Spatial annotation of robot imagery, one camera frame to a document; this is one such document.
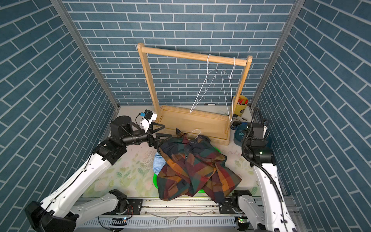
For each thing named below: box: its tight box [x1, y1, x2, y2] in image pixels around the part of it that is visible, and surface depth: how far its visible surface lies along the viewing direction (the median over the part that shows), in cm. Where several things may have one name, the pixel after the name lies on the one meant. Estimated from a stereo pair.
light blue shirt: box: [152, 151, 167, 176], surface depth 79 cm
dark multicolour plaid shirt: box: [156, 128, 243, 203], surface depth 72 cm
